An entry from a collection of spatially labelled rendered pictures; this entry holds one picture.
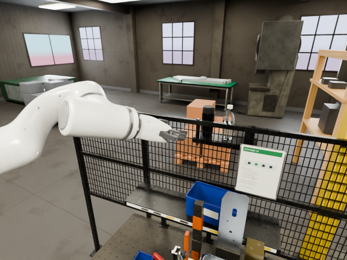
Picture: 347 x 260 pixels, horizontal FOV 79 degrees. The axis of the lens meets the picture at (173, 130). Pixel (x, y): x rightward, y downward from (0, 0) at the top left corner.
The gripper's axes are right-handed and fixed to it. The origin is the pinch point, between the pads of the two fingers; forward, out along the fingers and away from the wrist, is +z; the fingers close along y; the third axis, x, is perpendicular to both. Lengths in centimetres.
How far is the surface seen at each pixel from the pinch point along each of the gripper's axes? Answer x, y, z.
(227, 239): -49, 10, 51
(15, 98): -202, -837, 72
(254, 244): -45, 20, 58
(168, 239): -87, -30, 62
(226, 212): -34, 7, 45
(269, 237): -44, 22, 70
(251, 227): -45, 13, 69
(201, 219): -47, -4, 45
